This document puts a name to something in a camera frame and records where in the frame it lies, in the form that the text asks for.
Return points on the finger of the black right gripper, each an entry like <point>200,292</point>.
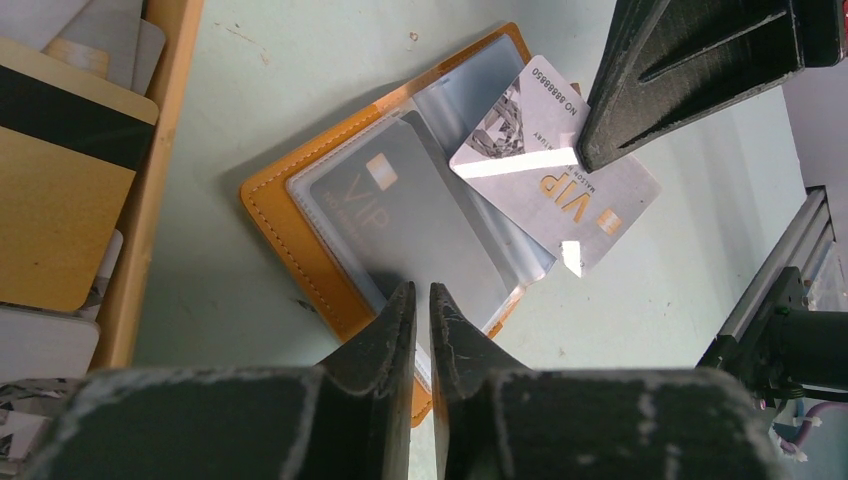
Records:
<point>667,64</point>

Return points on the beige oval plastic tray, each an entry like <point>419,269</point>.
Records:
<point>121,311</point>

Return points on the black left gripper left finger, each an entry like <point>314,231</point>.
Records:
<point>346,417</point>

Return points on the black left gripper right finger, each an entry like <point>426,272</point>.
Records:
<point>495,418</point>

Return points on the gold card with black stripe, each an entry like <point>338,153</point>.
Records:
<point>71,144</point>

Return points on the orange leather card holder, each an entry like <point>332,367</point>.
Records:
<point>289,231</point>

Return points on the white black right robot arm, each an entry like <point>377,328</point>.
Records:
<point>772,341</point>

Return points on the silver vip card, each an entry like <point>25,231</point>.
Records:
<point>107,38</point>
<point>522,158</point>

